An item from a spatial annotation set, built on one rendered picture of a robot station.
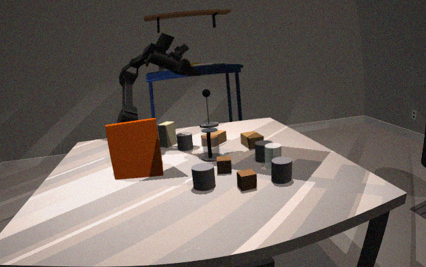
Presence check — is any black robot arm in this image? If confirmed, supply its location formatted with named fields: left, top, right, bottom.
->
left=117, top=33, right=189, bottom=123

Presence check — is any dark grey cylinder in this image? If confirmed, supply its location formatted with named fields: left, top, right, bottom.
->
left=177, top=132, right=193, bottom=151
left=271, top=156, right=293, bottom=184
left=191, top=163, right=216, bottom=191
left=255, top=140, right=272, bottom=163

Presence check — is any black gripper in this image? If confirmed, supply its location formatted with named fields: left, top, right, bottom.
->
left=160, top=54, right=201, bottom=76

